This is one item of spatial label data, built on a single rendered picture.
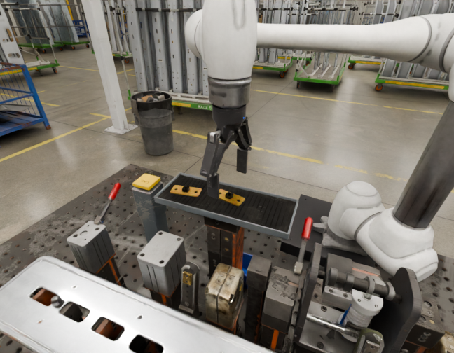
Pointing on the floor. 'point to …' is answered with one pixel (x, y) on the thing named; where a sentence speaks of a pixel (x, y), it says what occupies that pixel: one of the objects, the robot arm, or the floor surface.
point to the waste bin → (154, 120)
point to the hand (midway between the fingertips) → (228, 179)
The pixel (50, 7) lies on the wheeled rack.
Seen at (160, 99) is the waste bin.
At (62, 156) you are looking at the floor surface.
